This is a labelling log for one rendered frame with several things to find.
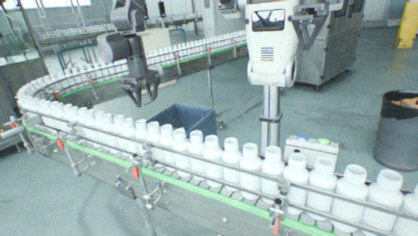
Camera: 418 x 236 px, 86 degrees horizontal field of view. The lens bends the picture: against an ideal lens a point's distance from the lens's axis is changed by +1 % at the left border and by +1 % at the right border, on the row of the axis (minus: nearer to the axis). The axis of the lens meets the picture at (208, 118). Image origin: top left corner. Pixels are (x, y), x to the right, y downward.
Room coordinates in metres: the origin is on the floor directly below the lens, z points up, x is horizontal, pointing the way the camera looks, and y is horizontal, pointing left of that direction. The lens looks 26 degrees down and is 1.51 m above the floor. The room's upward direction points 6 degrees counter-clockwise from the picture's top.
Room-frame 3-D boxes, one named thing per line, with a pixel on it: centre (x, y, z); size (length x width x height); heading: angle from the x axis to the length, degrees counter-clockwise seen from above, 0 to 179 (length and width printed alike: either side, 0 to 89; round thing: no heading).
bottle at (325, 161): (0.41, -0.25, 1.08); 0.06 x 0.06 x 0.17
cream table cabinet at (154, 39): (5.01, 1.25, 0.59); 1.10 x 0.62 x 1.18; 129
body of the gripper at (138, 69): (0.69, 0.19, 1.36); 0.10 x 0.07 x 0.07; 147
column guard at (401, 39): (6.09, -5.45, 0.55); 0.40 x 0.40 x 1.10; 57
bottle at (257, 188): (0.50, -0.10, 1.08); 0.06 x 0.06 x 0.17
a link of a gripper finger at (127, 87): (0.67, 0.20, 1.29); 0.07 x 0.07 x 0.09; 57
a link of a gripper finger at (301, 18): (0.56, -0.26, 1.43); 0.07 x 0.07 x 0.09; 57
